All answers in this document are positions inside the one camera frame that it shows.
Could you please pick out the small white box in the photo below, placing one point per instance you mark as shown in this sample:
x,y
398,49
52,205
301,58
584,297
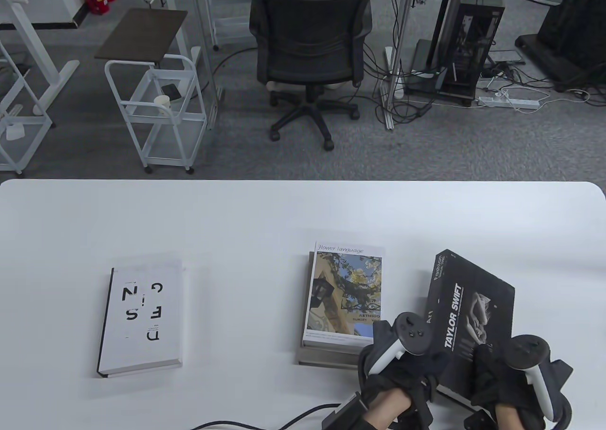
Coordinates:
x,y
14,131

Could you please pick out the person's left hand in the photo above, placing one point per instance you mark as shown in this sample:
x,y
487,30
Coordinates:
x,y
416,368

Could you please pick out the black equipment stand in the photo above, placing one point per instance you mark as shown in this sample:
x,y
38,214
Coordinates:
x,y
568,22

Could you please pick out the black phone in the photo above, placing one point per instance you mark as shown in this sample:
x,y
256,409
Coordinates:
x,y
170,90

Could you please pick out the person's right forearm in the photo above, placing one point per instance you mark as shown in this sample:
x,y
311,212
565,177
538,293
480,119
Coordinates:
x,y
509,418

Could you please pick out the dark brown side table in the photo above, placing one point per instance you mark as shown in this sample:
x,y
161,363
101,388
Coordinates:
x,y
142,34

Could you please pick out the black computer tower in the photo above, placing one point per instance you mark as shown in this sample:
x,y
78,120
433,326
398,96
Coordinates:
x,y
473,46

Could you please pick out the white book with black letters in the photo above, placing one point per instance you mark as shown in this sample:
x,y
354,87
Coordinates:
x,y
128,316

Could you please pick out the white cup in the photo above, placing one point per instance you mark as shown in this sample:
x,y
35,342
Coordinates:
x,y
162,101

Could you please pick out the white power strip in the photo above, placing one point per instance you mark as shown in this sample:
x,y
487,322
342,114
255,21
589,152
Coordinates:
x,y
511,102

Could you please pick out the person's left forearm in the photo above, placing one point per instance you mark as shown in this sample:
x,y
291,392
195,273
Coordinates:
x,y
386,408

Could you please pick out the grey flat case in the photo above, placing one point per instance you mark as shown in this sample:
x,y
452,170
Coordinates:
x,y
423,56

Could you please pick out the white book with tree photo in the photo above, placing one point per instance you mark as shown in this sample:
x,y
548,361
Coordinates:
x,y
341,288

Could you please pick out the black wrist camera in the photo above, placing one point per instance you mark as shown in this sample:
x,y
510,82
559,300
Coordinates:
x,y
480,421
348,413

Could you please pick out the black white right hand controller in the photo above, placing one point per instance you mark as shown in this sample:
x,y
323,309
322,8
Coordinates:
x,y
525,352

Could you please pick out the grey book with round emblem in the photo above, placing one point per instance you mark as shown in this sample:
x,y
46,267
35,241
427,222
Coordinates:
x,y
326,356

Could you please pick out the white rolling cart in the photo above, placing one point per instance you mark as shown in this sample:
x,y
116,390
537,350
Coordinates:
x,y
163,143

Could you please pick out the person's right hand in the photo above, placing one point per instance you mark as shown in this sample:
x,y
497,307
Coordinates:
x,y
492,382

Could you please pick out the white standing desk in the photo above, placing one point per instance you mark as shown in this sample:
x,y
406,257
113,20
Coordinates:
x,y
28,37

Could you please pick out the black white hand controller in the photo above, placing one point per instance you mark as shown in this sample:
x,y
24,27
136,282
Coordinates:
x,y
525,352
414,333

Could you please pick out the black book with grey photo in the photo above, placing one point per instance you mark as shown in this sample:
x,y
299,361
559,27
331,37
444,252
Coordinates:
x,y
473,307

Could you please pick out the white desk with metal legs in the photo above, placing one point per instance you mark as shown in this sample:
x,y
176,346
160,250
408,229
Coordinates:
x,y
201,22

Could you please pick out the black white left hand controller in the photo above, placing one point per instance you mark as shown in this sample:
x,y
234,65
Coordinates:
x,y
414,333

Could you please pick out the white drawer unit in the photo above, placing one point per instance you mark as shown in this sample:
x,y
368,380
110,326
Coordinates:
x,y
232,18

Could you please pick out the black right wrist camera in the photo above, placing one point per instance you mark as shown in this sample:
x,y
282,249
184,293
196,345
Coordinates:
x,y
480,421

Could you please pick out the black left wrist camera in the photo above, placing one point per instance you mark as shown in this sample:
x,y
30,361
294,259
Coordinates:
x,y
348,413

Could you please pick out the black office chair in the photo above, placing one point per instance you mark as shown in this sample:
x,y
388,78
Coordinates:
x,y
307,37

